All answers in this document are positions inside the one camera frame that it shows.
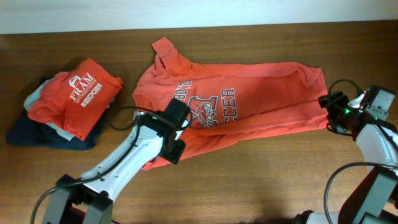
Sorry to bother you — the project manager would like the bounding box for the orange soccer t-shirt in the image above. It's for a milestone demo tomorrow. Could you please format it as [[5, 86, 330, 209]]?
[[132, 38, 327, 159]]

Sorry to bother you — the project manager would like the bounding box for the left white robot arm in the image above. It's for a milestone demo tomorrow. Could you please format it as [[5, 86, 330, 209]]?
[[34, 111, 192, 223]]

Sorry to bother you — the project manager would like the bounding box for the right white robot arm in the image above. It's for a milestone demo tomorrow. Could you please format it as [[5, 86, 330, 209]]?
[[293, 85, 397, 223]]

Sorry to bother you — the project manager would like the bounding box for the folded orange FRAM shirt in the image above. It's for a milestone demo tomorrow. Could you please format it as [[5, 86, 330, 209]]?
[[27, 58, 124, 142]]

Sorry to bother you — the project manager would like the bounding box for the folded grey shirt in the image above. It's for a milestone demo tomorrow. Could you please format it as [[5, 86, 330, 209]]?
[[24, 77, 116, 141]]

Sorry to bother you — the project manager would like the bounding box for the folded navy shirt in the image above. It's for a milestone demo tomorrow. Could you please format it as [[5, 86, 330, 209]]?
[[6, 78, 105, 151]]

